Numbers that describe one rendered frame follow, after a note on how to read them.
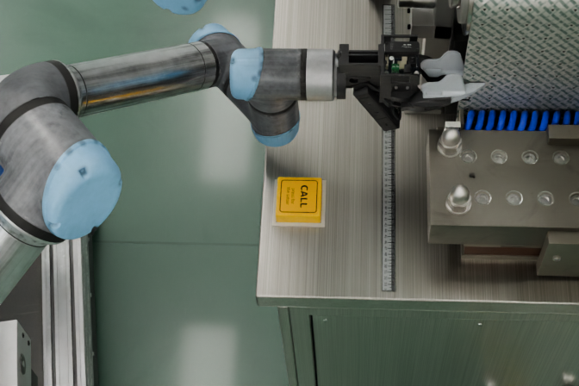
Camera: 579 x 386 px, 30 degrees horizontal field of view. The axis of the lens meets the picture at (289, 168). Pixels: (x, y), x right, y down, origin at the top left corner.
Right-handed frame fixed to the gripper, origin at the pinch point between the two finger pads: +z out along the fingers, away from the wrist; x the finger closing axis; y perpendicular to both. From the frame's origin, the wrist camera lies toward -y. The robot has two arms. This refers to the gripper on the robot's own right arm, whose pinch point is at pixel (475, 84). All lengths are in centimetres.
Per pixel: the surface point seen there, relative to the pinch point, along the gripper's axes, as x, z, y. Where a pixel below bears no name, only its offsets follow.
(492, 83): -0.3, 2.4, 0.7
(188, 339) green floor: 1, -56, -109
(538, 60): -0.3, 8.2, 6.4
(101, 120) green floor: 62, -86, -109
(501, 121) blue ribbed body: -3.0, 4.2, -5.1
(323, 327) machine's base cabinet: -25.7, -22.0, -31.8
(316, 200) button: -10.7, -23.1, -16.6
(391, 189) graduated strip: -7.3, -11.5, -19.1
